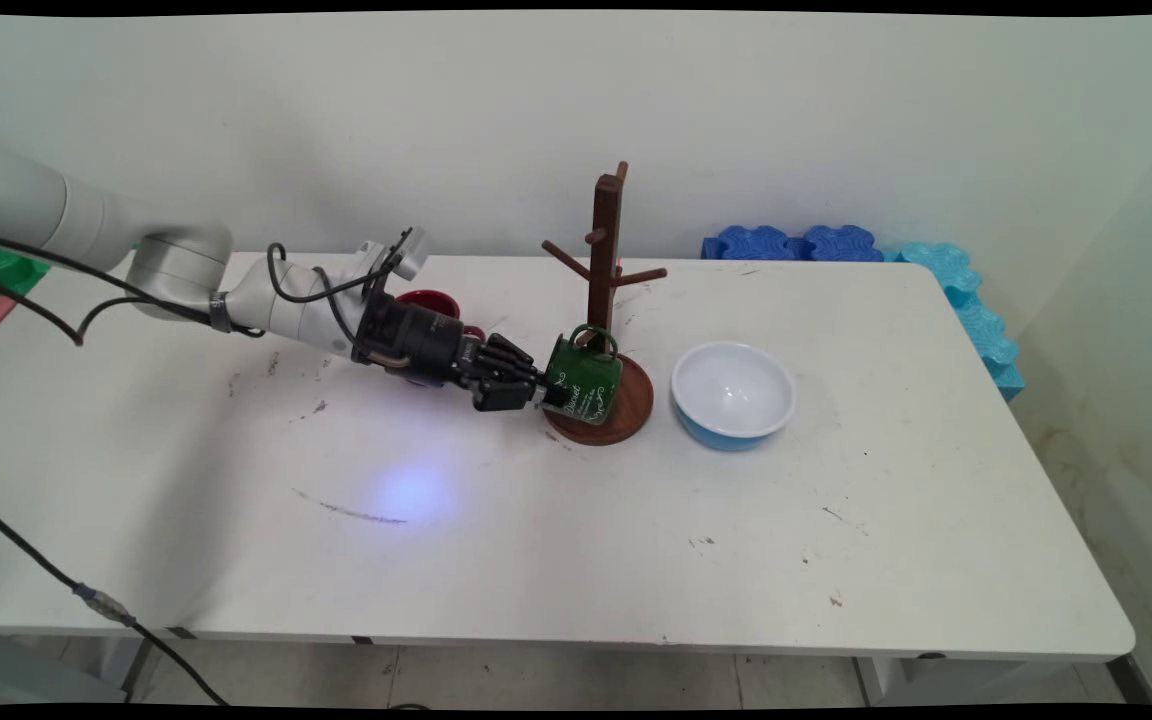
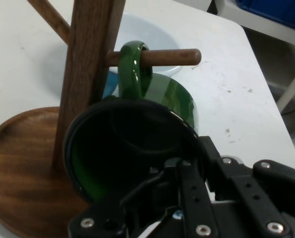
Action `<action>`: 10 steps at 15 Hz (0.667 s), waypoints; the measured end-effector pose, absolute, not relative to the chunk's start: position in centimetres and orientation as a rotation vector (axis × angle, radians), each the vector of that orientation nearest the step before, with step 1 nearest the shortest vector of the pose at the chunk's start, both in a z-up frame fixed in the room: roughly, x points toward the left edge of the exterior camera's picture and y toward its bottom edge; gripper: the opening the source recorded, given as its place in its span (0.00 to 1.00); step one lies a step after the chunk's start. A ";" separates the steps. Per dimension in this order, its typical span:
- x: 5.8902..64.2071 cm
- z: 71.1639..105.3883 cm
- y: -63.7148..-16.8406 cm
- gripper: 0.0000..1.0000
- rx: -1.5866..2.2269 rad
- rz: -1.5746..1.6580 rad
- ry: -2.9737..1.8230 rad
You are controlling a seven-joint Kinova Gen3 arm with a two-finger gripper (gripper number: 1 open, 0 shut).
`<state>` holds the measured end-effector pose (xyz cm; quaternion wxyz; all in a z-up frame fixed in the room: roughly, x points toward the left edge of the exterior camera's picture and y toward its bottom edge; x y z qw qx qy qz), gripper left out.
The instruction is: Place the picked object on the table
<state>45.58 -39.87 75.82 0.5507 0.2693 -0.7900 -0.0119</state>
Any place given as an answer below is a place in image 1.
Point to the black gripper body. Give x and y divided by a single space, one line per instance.
416 340

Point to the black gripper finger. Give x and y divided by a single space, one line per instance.
516 355
516 393

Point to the green enamel mug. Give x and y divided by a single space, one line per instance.
591 385

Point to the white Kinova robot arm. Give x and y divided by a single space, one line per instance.
96 215

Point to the red mug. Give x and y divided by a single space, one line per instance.
431 303

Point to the dark wooden mug tree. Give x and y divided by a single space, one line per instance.
604 230

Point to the blue bowl, white inside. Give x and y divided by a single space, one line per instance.
731 390

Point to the dark blue foam tile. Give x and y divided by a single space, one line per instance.
751 243
841 243

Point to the green flat mat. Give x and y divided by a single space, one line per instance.
1 265

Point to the light blue foam tile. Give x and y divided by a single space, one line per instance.
986 335
1009 380
941 265

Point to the white table leg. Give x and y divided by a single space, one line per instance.
936 678

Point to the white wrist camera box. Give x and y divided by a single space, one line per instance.
406 250

